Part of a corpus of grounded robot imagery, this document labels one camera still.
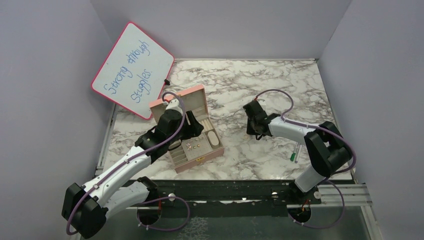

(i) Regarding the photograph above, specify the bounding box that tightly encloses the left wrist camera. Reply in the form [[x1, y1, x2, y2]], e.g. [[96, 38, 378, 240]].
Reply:
[[165, 98, 183, 115]]

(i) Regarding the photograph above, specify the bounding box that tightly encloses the pink jewelry box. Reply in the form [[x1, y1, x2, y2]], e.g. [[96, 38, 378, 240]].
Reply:
[[137, 84, 224, 173]]

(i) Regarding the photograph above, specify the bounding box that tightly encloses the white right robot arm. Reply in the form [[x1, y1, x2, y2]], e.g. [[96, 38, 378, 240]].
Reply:
[[243, 100, 355, 204]]

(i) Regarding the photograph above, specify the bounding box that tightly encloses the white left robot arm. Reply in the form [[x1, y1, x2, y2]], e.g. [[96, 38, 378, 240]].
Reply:
[[61, 109, 204, 239]]

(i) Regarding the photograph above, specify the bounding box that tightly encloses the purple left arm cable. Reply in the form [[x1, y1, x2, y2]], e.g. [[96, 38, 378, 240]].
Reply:
[[65, 91, 192, 236]]

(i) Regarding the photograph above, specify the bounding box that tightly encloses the pink framed whiteboard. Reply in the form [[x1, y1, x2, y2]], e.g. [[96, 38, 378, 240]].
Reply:
[[91, 22, 175, 120]]

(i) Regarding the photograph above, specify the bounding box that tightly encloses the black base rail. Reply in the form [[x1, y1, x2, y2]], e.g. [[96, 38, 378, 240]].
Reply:
[[131, 180, 322, 218]]

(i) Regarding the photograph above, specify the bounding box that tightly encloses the green marker pen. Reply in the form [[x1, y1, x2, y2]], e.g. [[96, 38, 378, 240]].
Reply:
[[290, 143, 301, 164]]

